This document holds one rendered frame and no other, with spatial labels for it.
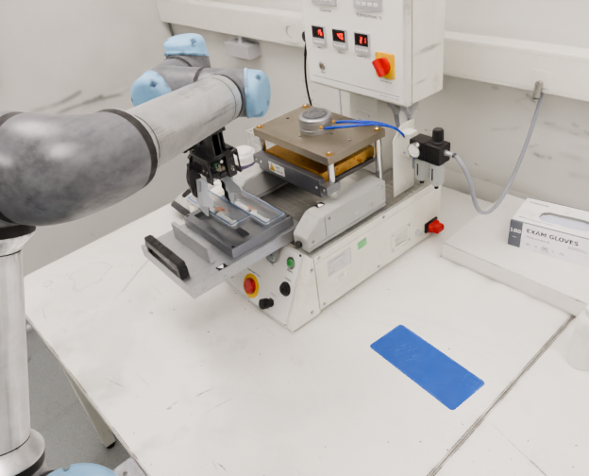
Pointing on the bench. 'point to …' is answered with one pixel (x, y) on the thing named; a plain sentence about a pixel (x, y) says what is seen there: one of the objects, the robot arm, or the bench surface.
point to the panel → (282, 304)
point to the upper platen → (326, 165)
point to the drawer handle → (167, 255)
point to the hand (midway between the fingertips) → (216, 203)
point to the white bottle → (586, 338)
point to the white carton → (563, 233)
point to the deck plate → (296, 196)
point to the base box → (363, 254)
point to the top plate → (321, 133)
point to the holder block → (207, 227)
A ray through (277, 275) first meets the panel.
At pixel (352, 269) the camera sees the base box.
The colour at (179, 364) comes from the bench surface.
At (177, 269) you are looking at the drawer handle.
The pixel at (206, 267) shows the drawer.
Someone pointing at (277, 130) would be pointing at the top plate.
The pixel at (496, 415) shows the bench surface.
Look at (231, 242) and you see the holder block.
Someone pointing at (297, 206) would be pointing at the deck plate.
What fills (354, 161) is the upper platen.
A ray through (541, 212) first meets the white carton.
